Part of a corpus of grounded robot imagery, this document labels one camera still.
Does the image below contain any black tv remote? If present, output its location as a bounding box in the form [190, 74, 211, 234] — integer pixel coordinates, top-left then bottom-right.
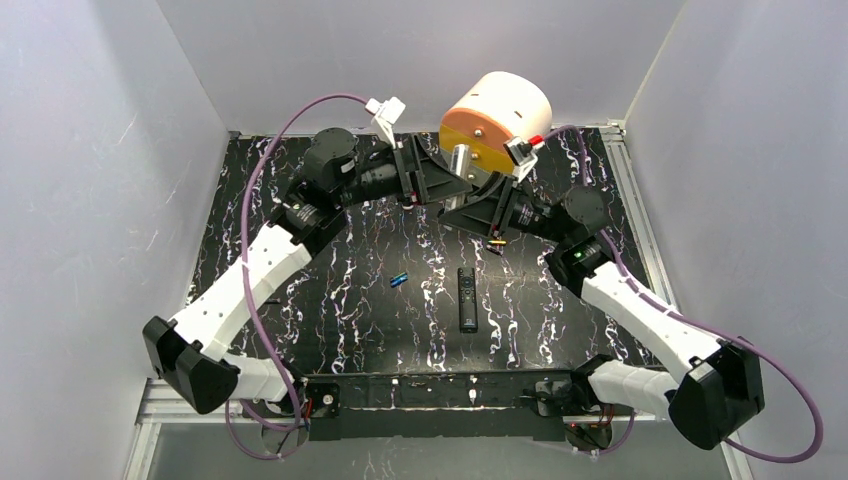
[457, 267, 479, 334]

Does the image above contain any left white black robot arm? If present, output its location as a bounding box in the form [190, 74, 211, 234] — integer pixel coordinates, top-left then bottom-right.
[142, 128, 472, 415]

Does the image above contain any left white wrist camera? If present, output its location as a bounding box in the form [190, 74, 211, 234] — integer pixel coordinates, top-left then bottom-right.
[365, 97, 406, 149]

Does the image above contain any white air conditioner remote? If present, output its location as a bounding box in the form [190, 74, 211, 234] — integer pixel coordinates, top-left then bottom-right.
[444, 144, 473, 211]

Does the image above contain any round three-drawer storage box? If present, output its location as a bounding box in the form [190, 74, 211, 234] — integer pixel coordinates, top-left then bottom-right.
[438, 71, 552, 181]

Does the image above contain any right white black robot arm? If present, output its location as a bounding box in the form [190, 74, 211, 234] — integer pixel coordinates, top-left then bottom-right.
[438, 173, 765, 450]

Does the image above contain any blue battery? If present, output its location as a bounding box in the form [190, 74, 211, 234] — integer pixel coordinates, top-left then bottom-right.
[390, 273, 408, 288]

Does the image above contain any purple cable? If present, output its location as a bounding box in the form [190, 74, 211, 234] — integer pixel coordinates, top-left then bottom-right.
[223, 93, 372, 462]
[536, 124, 825, 465]

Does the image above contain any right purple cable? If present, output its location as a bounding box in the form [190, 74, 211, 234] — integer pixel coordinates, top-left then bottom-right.
[536, 124, 825, 465]

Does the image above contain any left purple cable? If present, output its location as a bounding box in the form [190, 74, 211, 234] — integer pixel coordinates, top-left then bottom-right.
[223, 93, 372, 462]

